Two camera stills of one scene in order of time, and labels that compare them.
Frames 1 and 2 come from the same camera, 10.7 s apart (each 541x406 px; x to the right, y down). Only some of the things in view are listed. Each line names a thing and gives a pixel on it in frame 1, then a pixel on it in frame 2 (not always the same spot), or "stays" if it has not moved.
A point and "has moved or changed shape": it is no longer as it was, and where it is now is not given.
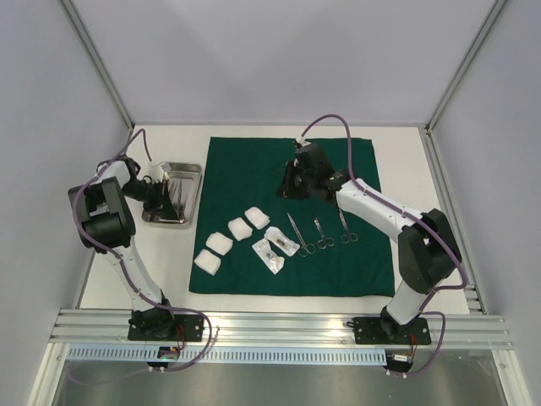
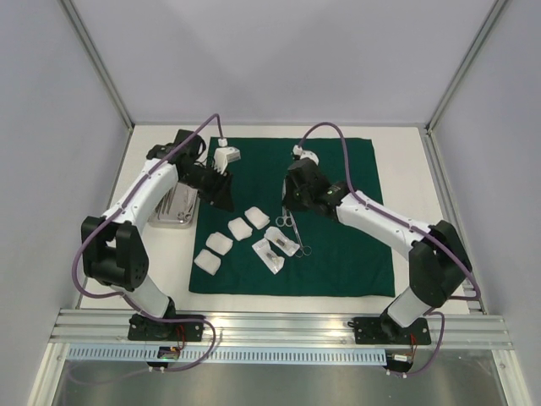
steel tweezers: (185, 187) has moved or changed shape
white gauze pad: (208, 261) stays
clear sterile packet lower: (275, 263) stays
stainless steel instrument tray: (183, 188) stays
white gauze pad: (239, 228) stays
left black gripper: (161, 206) -> (220, 193)
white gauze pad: (219, 243) stays
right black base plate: (380, 331) stays
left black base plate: (155, 326) stays
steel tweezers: (181, 190) has moved or changed shape
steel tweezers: (181, 202) has moved or changed shape
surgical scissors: (325, 241) -> (285, 220)
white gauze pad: (257, 217) stays
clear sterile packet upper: (287, 245) stays
